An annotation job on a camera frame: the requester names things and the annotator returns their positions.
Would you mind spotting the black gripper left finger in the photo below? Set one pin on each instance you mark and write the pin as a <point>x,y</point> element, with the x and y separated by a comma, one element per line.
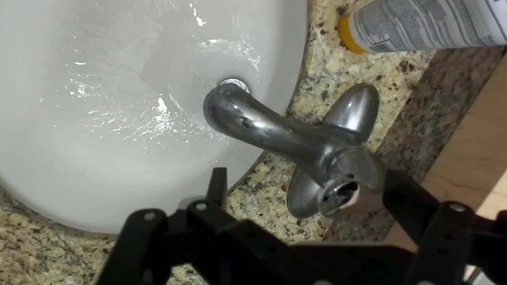
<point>174,243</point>

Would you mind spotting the white tube with yellow cap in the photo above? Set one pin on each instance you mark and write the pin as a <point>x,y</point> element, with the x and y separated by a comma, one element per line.
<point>421,24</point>

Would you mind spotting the chrome faucet with spout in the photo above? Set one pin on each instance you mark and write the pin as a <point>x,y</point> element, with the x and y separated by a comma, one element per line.
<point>274,129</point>

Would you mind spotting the white oval sink basin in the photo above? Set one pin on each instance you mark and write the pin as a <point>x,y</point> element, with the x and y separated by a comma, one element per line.
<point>131,105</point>

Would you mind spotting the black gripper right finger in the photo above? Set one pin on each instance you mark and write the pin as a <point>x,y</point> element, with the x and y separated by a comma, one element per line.
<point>453,232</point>

